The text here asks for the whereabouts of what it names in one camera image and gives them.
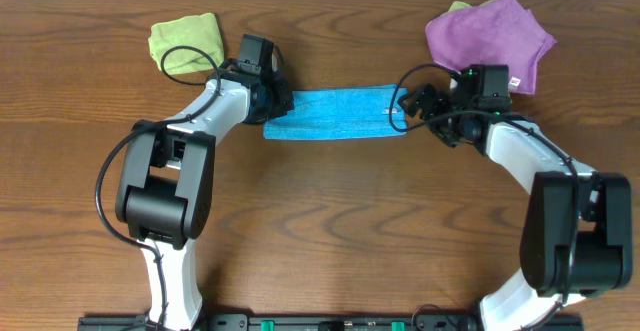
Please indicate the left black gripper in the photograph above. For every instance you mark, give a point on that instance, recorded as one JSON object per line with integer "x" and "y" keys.
{"x": 279, "y": 97}

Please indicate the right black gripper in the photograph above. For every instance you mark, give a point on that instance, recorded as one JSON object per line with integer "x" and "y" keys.
{"x": 422, "y": 92}

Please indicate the blue microfiber cloth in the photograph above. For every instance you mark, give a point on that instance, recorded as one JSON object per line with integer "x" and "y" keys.
{"x": 338, "y": 114}

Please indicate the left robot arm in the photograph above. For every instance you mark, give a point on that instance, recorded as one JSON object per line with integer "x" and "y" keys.
{"x": 165, "y": 191}

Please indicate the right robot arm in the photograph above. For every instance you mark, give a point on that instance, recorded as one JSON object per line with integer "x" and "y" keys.
{"x": 576, "y": 242}

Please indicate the purple microfiber cloth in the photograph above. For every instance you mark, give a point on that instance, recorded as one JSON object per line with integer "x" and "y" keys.
{"x": 497, "y": 32}

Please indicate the folded green cloth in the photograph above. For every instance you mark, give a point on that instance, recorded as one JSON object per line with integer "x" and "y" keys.
{"x": 198, "y": 31}

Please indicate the green cloth under pile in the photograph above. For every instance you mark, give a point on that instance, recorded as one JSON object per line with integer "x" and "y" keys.
{"x": 460, "y": 5}

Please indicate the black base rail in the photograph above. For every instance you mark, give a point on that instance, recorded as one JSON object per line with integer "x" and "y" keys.
{"x": 241, "y": 322}

